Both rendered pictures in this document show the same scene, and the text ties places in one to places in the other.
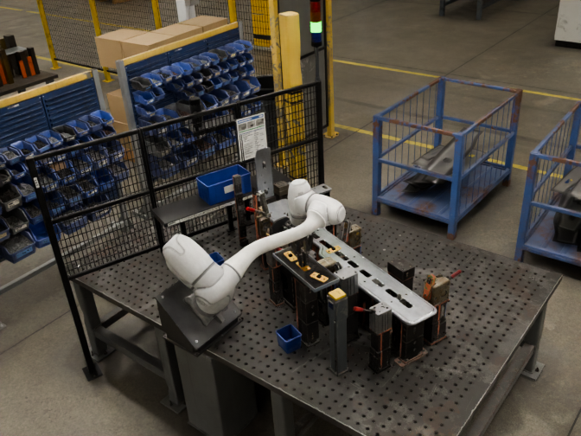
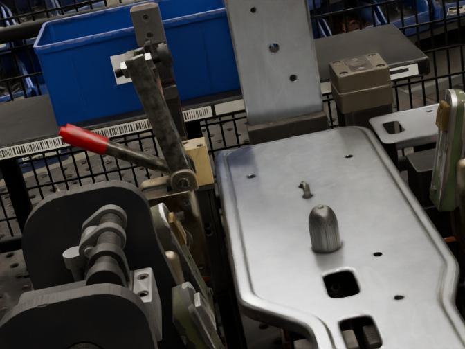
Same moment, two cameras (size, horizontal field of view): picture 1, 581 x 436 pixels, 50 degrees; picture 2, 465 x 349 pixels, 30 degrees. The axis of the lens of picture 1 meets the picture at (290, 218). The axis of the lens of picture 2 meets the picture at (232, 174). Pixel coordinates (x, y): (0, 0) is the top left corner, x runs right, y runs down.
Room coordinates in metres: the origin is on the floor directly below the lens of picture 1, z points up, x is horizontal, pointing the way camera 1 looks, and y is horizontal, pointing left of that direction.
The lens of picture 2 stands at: (2.37, -0.39, 1.47)
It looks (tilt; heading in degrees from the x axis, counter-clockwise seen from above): 24 degrees down; 31
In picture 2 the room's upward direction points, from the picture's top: 12 degrees counter-clockwise
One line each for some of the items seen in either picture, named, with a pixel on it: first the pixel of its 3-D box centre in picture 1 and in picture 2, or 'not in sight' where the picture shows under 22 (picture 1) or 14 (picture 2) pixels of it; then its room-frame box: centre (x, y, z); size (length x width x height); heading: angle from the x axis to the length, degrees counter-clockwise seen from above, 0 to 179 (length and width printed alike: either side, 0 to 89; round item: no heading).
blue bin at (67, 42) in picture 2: (224, 184); (141, 53); (3.49, 0.40, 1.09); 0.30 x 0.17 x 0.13; 122
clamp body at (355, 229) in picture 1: (352, 253); not in sight; (2.96, -0.34, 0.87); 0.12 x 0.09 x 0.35; 121
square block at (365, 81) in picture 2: (283, 208); (371, 173); (3.52, 0.05, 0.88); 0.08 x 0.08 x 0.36; 31
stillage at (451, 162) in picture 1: (446, 152); not in sight; (5.05, -1.43, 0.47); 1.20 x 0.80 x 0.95; 139
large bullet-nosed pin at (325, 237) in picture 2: not in sight; (324, 231); (3.11, -0.05, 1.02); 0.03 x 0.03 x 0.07
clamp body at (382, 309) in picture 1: (379, 337); not in sight; (2.22, -0.38, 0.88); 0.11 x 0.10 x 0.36; 121
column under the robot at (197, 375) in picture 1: (217, 377); not in sight; (2.60, 0.47, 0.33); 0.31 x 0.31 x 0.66; 50
